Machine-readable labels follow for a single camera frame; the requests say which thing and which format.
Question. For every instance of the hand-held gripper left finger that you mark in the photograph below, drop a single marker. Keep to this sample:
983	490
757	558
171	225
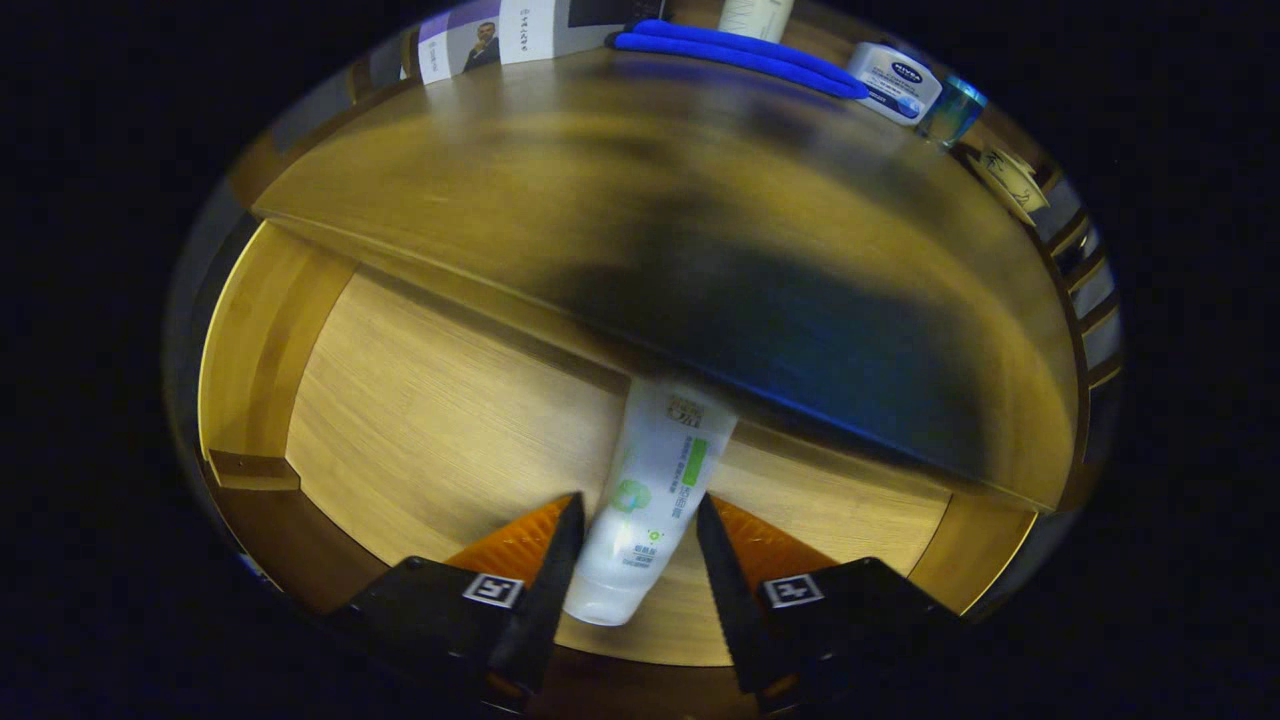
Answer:
555	600

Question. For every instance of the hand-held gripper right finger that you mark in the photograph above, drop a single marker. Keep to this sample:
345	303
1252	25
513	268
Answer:
725	600

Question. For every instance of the white green squeeze tube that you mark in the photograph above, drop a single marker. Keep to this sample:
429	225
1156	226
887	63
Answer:
650	500

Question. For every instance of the brown wooden drawer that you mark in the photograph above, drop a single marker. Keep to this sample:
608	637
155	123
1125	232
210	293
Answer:
420	420

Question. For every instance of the wooden countertop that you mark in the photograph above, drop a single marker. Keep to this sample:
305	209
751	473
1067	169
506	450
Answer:
480	180

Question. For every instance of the beige lidded teacup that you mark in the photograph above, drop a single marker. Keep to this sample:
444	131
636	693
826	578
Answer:
1010	180

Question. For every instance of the white bottle blue cap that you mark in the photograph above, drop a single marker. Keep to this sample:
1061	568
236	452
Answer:
895	85

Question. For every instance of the teal bottle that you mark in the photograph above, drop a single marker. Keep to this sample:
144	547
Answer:
955	108

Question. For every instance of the blue folded cloth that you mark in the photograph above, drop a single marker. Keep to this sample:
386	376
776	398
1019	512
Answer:
740	55

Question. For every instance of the purple book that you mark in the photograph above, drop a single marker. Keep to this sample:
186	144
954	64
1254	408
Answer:
440	55

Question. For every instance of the thick white black book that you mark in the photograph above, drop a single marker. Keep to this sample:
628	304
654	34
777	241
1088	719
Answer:
530	30

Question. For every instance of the white pump bottle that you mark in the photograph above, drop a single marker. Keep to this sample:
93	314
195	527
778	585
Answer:
755	15

